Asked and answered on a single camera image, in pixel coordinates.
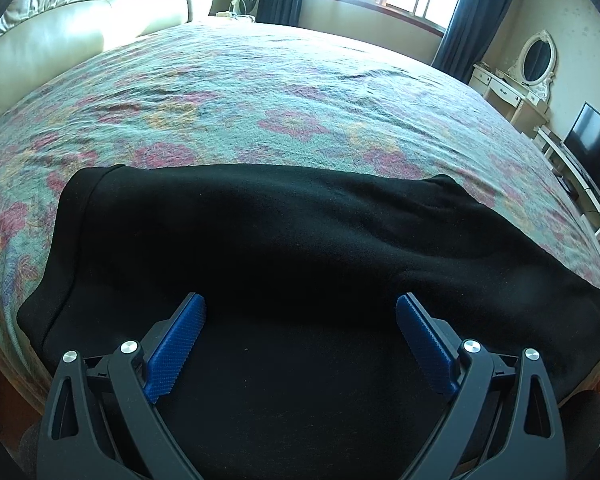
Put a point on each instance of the cream tufted headboard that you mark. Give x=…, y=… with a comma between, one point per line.
x=80, y=25

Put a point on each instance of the floral bedspread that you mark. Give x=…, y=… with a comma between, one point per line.
x=230, y=95

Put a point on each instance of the black television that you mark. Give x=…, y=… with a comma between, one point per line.
x=592, y=137

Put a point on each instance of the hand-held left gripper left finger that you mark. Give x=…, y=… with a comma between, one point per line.
x=180, y=332

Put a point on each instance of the oval white-framed mirror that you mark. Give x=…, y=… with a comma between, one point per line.
x=537, y=60

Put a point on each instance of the white television stand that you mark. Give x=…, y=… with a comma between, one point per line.
x=567, y=165

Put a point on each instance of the white vanity table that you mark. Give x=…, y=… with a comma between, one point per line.
x=502, y=91

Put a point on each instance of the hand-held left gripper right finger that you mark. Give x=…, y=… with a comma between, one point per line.
x=422, y=335

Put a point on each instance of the white power strip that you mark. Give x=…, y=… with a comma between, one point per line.
x=232, y=15

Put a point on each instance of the black pants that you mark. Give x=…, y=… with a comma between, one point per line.
x=300, y=240

